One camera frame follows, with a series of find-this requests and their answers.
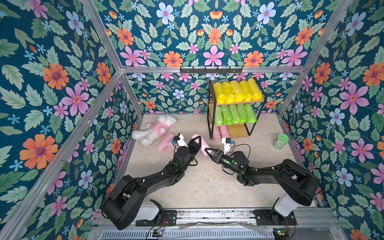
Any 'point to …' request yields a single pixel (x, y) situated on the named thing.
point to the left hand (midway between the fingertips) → (203, 137)
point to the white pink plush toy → (149, 136)
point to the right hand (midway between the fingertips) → (206, 150)
